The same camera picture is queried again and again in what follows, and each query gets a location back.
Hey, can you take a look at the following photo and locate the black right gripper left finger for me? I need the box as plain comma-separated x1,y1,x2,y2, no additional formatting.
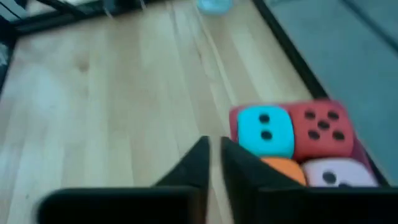
35,135,211,224

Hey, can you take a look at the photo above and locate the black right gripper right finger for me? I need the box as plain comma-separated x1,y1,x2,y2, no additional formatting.
220,136,398,224

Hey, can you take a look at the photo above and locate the large orange foam die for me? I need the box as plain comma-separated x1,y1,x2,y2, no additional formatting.
260,156,308,187

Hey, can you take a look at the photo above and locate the large teal foam die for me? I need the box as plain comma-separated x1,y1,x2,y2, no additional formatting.
237,105,295,159

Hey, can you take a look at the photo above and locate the large red foam die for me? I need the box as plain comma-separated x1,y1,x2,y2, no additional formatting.
286,99,356,162

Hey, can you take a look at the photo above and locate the pink translucent plastic bin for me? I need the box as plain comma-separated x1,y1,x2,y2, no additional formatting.
228,98,390,188

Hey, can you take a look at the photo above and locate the large pink foam die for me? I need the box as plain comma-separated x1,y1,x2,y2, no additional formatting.
301,157,379,188

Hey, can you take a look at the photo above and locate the white cylindrical container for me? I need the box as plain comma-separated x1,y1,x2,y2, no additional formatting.
195,0,234,16

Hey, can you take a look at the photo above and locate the black aluminium table frame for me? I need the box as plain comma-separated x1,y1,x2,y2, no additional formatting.
0,0,391,187

